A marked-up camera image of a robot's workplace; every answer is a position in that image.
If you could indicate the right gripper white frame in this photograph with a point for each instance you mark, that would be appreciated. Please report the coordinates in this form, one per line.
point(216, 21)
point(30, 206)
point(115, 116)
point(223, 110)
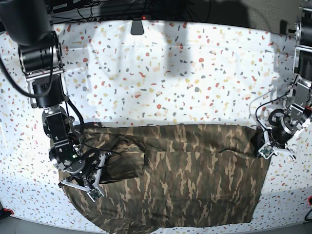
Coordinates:
point(85, 171)

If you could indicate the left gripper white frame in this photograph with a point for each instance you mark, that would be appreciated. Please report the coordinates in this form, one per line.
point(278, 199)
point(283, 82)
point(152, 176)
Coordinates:
point(263, 138)

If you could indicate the camouflage T-shirt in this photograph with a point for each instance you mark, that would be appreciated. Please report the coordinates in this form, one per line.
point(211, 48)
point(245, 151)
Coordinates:
point(173, 176)

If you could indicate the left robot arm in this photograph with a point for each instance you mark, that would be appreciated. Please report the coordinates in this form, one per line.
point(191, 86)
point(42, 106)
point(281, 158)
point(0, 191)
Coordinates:
point(296, 114)

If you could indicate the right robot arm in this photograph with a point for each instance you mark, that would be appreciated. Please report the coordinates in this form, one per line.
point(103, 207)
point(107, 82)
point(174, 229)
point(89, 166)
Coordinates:
point(40, 57)

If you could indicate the red clamp right edge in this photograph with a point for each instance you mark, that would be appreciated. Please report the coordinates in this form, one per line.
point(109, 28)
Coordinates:
point(310, 200)

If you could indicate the red clamp edge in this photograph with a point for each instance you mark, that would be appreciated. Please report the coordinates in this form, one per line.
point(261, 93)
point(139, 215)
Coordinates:
point(310, 200)
point(5, 212)

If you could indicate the red clamp left edge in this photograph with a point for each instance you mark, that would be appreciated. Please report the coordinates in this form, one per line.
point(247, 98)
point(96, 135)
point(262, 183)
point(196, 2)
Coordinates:
point(5, 212)

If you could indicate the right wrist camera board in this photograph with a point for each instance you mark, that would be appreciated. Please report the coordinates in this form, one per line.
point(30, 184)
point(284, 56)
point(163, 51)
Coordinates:
point(94, 194)

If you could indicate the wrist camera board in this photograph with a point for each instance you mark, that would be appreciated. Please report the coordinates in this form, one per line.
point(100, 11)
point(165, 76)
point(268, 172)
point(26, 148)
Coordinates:
point(266, 151)
point(94, 194)

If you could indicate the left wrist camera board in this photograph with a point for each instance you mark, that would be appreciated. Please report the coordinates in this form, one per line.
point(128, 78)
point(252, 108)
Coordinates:
point(266, 151)

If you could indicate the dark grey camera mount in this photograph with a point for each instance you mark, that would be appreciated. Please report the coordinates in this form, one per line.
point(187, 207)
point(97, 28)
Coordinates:
point(137, 28)

